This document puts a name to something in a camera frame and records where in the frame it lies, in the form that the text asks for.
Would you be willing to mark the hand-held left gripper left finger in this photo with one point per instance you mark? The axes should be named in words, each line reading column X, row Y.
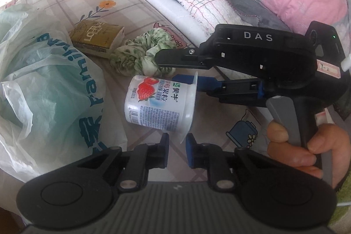
column 164, row 150

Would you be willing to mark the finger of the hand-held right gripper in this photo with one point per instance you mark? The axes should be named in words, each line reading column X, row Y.
column 178, row 58
column 197, row 81

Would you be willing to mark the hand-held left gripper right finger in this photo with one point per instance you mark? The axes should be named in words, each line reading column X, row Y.
column 189, row 151

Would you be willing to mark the strawberry yogurt cup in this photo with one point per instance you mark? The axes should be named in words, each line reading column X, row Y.
column 156, row 102

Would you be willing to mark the person's right hand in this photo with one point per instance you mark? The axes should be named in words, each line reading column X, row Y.
column 326, row 146

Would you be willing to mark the green dotted scrunchie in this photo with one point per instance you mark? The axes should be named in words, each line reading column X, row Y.
column 137, row 55

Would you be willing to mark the yellow tissue pack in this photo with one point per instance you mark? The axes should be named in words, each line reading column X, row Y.
column 96, row 36

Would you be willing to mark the white and green plastic bag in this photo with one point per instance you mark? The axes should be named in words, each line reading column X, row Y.
column 46, row 86

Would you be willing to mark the green fuzzy cloth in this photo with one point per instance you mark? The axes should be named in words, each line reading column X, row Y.
column 341, row 203

